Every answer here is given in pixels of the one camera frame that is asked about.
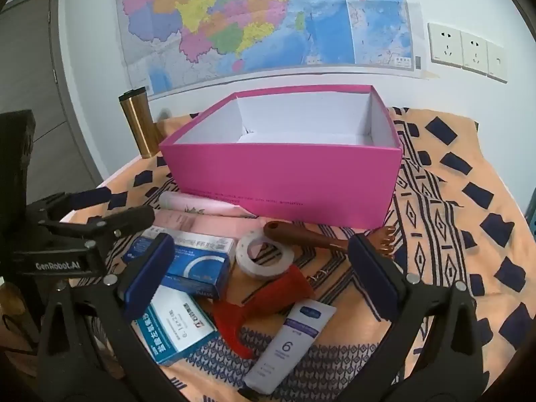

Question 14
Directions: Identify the white tape roll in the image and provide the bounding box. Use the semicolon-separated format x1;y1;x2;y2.
235;234;299;281

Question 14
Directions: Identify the white wall socket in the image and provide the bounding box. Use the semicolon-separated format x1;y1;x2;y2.
461;30;490;75
427;22;463;68

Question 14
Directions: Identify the pink tube with white cap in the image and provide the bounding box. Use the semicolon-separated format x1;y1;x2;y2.
157;190;258;219

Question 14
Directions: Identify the white teal medicine box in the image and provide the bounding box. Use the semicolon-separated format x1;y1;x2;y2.
140;228;236;260

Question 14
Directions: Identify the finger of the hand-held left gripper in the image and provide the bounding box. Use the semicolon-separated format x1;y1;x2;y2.
25;186;113;223
44;205;156;257

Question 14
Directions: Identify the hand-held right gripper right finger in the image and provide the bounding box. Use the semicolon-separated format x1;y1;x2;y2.
348;233;503;402

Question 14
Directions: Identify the colourful wall map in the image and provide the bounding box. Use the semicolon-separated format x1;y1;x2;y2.
115;0;423;101

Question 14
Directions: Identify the orange patterned blanket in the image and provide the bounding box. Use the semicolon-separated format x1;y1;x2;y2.
59;107;536;402

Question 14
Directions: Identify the grey door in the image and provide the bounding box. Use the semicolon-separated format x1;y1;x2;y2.
0;0;110;189

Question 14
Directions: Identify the brown handled massage rake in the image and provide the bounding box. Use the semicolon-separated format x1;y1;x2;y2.
263;220;396;260

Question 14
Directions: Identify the flat pink carton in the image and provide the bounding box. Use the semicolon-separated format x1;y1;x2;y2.
153;211;269;240

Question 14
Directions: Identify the pink cardboard box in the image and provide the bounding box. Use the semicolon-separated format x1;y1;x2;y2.
159;85;404;231

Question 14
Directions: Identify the white blue medicine box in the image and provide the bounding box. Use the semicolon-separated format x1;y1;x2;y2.
132;285;218;367

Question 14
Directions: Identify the white tube with purple label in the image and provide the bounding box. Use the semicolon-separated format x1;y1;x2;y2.
241;301;338;398

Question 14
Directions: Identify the white wall switch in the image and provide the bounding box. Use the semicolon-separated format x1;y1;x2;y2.
487;42;508;83

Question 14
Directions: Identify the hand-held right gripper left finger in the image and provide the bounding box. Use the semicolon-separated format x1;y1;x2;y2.
38;232;185;402

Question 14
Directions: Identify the gold thermos bottle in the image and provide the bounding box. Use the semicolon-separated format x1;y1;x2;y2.
118;87;160;159

